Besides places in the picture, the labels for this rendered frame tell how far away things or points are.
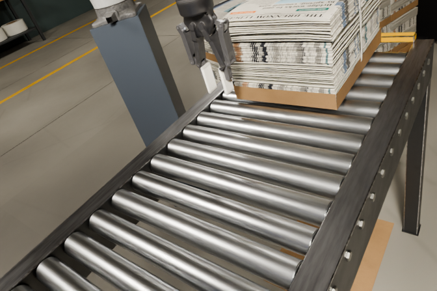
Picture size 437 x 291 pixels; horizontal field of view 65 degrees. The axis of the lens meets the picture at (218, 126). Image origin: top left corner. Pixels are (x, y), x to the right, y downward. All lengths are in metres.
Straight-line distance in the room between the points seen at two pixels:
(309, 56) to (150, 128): 0.97
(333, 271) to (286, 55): 0.48
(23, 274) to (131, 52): 0.92
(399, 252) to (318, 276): 1.03
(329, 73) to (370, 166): 0.23
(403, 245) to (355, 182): 0.94
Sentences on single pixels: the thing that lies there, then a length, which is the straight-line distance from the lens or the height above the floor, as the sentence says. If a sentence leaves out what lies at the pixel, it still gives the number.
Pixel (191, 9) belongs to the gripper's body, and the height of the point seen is 1.11.
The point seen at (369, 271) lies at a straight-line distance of 1.51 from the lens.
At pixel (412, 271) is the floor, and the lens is 1.53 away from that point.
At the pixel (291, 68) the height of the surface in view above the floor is 0.91.
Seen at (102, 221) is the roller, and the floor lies 0.80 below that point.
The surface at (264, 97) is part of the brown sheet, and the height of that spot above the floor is 0.82.
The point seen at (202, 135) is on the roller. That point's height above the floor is 0.79.
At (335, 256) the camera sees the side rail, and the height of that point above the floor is 0.80.
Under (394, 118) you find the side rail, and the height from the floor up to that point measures 0.80.
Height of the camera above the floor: 1.27
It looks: 32 degrees down
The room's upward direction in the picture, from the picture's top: 18 degrees counter-clockwise
